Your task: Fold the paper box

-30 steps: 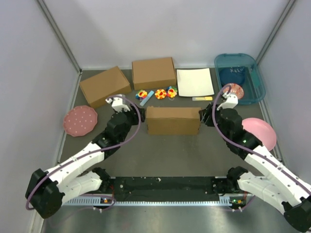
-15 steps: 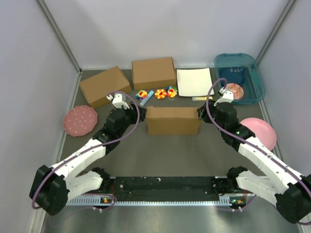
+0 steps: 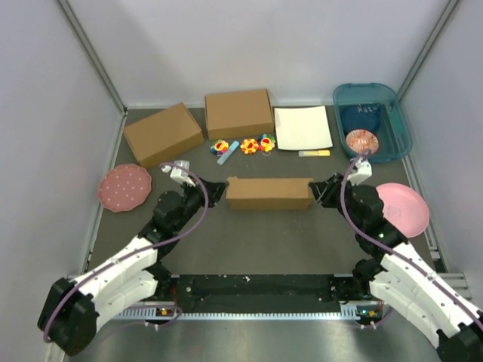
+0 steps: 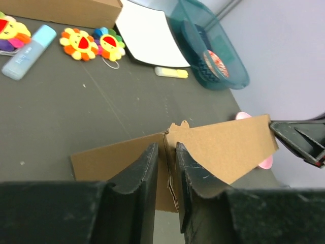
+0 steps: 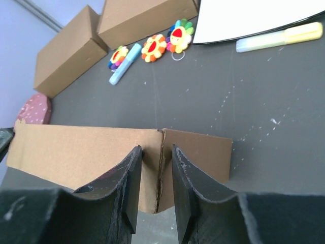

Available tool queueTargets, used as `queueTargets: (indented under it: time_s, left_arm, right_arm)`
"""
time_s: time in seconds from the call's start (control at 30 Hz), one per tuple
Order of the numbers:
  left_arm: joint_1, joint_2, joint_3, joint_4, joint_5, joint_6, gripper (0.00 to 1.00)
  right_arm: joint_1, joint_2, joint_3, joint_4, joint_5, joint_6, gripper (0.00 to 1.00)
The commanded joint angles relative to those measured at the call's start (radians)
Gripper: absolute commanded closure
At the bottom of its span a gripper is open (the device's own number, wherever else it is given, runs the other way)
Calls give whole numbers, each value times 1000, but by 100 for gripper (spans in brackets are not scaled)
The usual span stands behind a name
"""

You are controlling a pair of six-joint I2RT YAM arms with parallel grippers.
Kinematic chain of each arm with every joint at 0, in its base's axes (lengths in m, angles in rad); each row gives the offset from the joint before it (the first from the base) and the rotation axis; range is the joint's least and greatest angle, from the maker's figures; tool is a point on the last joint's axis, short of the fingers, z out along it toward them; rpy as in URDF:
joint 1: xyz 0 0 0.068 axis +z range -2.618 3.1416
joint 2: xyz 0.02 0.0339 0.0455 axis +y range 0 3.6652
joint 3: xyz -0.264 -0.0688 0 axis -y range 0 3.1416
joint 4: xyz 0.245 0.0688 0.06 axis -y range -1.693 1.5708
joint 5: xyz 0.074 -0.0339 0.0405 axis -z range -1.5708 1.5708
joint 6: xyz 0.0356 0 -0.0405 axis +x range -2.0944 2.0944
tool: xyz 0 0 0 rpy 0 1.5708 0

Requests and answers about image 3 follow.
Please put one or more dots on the yellow highlighter marker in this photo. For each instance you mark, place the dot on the yellow highlighter marker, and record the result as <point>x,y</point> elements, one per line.
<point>314,153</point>

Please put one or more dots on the red patterned bowl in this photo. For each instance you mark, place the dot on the red patterned bowl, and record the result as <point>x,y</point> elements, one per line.
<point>359,140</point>

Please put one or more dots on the dark pink dotted plate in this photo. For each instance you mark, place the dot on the dark pink dotted plate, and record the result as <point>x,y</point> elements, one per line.
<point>124,188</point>

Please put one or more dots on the cardboard box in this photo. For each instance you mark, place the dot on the cardboard box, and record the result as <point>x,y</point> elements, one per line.
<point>269,193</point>
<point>163,136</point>
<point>238,114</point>

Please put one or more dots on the teal plastic bin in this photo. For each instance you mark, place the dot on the teal plastic bin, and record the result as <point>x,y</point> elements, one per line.
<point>394,135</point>

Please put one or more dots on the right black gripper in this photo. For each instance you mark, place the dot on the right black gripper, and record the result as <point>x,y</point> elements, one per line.
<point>324,197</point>

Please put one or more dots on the white square plate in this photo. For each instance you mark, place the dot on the white square plate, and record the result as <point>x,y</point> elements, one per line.
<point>300,129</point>

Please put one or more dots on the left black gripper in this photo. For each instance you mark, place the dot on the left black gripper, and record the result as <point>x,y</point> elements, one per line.
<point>214,191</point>

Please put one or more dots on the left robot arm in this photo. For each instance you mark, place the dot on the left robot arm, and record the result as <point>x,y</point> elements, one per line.
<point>76,309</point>

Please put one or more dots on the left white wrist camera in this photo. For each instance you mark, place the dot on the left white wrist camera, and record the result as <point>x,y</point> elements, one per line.
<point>178,172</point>

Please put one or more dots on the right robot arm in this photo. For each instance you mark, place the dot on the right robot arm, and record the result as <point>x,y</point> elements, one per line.
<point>396,274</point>

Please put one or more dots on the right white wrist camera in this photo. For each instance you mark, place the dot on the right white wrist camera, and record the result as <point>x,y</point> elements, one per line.
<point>359,172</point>

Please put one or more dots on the light pink plate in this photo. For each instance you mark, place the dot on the light pink plate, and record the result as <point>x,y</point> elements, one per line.
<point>404,208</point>

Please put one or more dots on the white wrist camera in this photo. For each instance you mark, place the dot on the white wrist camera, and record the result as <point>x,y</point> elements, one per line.
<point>359,172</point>
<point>178,172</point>

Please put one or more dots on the rainbow flower plush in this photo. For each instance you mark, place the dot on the rainbow flower plush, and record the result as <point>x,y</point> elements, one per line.
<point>266,142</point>
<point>220,147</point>

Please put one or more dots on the light blue marker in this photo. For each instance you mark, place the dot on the light blue marker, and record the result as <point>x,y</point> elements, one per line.
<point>225,156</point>

